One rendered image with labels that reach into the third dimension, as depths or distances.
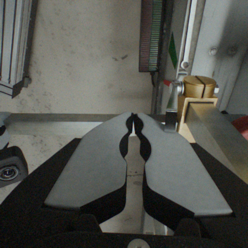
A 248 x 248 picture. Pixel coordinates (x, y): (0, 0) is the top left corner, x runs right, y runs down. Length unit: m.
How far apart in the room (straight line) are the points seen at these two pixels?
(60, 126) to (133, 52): 0.87
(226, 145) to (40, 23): 1.15
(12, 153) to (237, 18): 0.54
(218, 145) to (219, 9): 0.39
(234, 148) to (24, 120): 0.32
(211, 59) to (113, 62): 0.71
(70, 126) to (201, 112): 0.21
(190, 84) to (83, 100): 1.05
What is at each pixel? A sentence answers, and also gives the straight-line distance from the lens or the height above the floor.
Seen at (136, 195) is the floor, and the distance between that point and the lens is 1.94.
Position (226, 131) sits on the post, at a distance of 0.23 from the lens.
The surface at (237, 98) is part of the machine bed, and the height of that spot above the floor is 0.65.
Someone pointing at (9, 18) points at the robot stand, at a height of 0.23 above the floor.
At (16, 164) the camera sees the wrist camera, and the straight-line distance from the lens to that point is 0.27.
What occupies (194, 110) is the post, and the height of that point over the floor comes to 0.90.
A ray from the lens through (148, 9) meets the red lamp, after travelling 0.41.
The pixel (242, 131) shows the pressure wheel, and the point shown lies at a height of 0.90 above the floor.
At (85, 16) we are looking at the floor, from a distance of 1.14.
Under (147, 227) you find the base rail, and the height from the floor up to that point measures 0.70.
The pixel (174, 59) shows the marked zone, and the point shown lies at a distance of 0.36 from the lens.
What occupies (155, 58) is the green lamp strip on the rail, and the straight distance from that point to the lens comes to 0.42.
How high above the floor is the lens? 1.11
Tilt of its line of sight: 58 degrees down
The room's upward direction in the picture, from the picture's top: 177 degrees counter-clockwise
